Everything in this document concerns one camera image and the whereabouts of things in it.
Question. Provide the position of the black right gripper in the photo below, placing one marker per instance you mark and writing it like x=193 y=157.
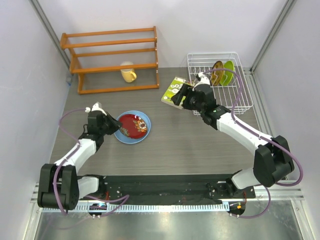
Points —
x=186 y=90

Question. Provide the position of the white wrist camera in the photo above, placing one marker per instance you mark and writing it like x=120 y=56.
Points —
x=96 y=107
x=202 y=79

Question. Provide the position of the yellow patterned plate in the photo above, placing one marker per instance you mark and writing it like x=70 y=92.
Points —
x=217 y=75

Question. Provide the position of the red floral plate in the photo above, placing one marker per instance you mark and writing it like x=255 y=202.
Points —
x=133 y=126

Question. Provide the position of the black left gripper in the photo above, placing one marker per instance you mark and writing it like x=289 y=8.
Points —
x=115 y=125

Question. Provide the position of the white wire dish rack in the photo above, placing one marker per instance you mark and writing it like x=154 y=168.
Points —
x=224 y=95

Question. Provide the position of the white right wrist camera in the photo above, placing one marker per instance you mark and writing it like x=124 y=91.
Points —
x=202 y=79

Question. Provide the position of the light blue plate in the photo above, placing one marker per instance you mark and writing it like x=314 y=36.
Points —
x=127 y=140

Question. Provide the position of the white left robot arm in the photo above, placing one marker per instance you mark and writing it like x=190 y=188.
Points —
x=59 y=184

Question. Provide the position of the slotted cable duct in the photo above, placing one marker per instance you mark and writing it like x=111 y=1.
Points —
x=87 y=206

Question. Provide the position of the lime green plate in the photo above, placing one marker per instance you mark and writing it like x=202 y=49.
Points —
x=227 y=76

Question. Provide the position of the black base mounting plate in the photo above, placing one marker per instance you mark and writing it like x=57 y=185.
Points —
x=168 y=190

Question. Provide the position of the yellow mug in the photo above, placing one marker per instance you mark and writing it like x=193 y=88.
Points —
x=128 y=74

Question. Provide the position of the green book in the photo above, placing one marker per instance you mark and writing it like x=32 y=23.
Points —
x=173 y=89

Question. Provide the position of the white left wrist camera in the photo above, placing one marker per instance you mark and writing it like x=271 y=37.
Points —
x=96 y=107

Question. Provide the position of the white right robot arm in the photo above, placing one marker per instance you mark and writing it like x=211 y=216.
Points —
x=272 y=161

